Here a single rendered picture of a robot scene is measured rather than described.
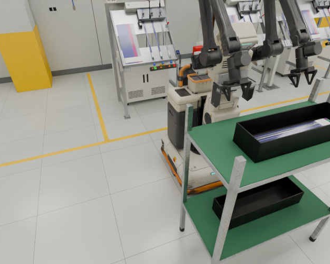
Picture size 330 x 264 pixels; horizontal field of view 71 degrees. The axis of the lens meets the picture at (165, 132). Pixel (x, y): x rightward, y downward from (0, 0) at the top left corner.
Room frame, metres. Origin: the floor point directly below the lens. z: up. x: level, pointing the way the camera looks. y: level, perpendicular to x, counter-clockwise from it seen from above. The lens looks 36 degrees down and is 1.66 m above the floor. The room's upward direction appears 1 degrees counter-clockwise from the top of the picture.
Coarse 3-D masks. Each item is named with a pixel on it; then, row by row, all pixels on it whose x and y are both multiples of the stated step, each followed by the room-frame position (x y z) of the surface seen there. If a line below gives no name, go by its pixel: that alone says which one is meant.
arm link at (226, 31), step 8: (216, 0) 1.27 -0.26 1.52; (216, 8) 1.25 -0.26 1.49; (224, 8) 1.24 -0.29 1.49; (216, 16) 1.24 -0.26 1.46; (224, 16) 1.21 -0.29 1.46; (224, 24) 1.18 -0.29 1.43; (224, 32) 1.15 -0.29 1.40; (232, 32) 1.16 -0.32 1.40; (224, 40) 1.14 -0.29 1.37; (232, 40) 1.17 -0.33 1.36; (232, 48) 1.10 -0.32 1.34; (240, 48) 1.12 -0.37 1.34
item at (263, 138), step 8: (320, 120) 1.00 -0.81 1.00; (328, 120) 1.00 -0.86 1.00; (288, 128) 0.94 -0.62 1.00; (296, 128) 0.93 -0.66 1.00; (304, 128) 0.93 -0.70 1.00; (312, 128) 0.93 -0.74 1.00; (256, 136) 0.87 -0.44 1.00; (264, 136) 0.87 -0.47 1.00; (272, 136) 0.87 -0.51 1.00; (280, 136) 0.87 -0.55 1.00
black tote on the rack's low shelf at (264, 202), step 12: (276, 180) 1.10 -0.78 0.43; (288, 180) 1.09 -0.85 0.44; (240, 192) 1.00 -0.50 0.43; (252, 192) 1.04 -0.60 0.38; (264, 192) 1.05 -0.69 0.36; (276, 192) 1.05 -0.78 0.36; (288, 192) 1.05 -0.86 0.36; (300, 192) 0.99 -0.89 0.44; (216, 204) 0.90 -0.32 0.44; (240, 204) 0.96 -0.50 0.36; (252, 204) 0.95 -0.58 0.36; (264, 204) 0.95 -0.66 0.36; (276, 204) 0.90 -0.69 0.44; (288, 204) 0.94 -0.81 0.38; (240, 216) 0.80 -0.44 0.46; (252, 216) 0.84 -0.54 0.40; (228, 228) 0.78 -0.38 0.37
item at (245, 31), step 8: (232, 24) 1.43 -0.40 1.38; (240, 24) 1.45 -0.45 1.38; (248, 24) 1.46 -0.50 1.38; (240, 32) 1.40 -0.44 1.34; (248, 32) 1.42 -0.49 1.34; (216, 40) 1.47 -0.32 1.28; (240, 40) 1.37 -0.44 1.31; (248, 40) 1.38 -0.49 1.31; (256, 40) 1.40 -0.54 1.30; (248, 48) 1.45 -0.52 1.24
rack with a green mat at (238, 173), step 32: (192, 128) 1.01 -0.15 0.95; (224, 128) 1.01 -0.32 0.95; (224, 160) 0.76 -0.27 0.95; (288, 160) 0.75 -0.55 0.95; (320, 160) 0.75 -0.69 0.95; (224, 192) 1.07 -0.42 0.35; (192, 224) 0.84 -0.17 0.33; (224, 224) 0.59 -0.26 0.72; (256, 224) 0.82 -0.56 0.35; (288, 224) 0.81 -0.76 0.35; (320, 224) 0.91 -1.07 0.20; (224, 256) 0.63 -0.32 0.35
